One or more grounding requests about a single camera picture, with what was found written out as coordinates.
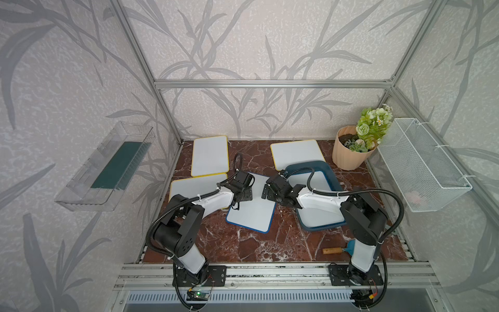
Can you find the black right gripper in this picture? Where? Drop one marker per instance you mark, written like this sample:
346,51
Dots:
268,193

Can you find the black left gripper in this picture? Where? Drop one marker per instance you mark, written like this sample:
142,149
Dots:
249,193

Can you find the blue framed whiteboard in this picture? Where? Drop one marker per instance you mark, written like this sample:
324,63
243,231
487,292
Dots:
256,215
315,219

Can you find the dark teal storage tray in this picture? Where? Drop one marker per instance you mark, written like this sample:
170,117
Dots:
331,175

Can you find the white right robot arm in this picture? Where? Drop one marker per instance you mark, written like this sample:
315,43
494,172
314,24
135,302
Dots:
362,214

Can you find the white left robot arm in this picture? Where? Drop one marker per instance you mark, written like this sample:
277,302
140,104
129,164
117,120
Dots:
174,233

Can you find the yellow framed whiteboard right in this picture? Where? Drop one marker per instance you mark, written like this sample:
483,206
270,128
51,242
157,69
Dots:
290,153

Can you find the yellow framed whiteboard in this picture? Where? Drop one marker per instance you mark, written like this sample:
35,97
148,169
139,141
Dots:
290,153
210,156
195,187

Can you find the yellow framed whiteboard far left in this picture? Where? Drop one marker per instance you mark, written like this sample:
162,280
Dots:
210,156

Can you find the yellow framed whiteboard near left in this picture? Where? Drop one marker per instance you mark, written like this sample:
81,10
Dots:
195,187

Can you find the beige flower pot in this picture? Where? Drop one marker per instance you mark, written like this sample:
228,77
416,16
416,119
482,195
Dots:
345,158

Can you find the green white artificial flowers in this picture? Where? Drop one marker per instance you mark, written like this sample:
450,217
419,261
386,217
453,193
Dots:
372,126

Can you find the green circuit board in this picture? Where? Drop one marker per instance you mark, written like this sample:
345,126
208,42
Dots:
197,295

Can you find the pink object in basket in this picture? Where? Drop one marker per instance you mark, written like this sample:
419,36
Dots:
415,198

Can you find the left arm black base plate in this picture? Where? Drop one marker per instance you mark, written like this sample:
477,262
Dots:
208,276

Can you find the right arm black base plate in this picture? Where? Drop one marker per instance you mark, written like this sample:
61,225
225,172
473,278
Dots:
348,275

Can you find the right circuit board with wires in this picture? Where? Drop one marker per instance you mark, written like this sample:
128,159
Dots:
364,299

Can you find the clear plastic wall shelf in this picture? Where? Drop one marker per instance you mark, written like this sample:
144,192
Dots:
104,177

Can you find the aluminium front rail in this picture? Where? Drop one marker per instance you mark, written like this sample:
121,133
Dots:
252,276

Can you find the white wire mesh basket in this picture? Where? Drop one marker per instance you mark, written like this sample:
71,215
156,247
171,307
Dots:
417,162

